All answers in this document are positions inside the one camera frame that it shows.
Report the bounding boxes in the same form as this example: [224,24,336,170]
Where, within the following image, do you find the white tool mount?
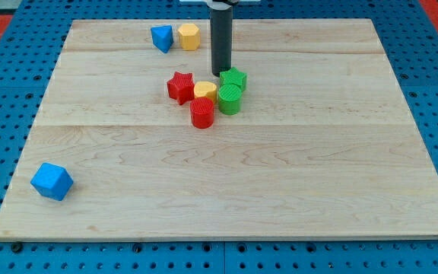
[179,0,261,5]

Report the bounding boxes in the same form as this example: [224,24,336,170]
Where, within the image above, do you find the blue cube block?
[30,163,74,201]

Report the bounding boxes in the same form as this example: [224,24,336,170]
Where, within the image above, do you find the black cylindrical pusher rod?
[209,2,233,77]

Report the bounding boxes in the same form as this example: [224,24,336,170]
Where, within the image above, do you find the blue triangle block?
[151,25,173,53]

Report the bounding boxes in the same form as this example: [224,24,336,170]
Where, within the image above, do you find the yellow hexagon block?
[178,24,201,51]

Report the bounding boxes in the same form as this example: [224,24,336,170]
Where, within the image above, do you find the yellow heart block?
[193,81,217,104]

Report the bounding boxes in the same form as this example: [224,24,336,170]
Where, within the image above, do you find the light wooden board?
[0,19,438,242]

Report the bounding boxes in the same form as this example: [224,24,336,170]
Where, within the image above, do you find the red cylinder block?
[189,97,214,129]

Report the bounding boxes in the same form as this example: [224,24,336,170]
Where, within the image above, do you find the red star block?
[167,72,195,105]

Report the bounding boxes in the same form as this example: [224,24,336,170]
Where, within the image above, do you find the green star block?
[220,67,247,91]

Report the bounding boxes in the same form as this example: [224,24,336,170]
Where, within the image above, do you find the green cylinder block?
[218,84,242,115]

